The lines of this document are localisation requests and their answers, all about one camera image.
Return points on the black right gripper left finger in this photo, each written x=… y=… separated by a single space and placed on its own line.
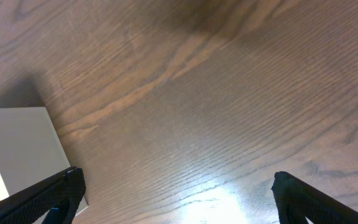
x=58 y=197

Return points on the white open box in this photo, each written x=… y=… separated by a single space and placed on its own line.
x=30 y=150

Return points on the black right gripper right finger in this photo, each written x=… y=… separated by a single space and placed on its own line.
x=299 y=203

